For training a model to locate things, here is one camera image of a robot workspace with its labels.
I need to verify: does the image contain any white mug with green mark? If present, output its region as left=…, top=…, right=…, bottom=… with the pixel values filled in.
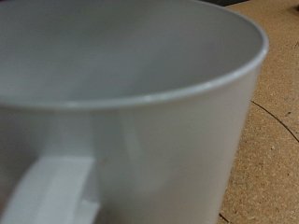
left=0, top=0, right=270, bottom=224

